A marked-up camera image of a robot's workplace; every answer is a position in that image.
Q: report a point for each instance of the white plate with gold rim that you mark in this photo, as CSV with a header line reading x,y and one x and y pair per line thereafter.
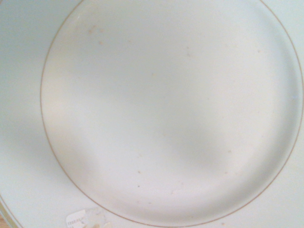
x,y
166,107

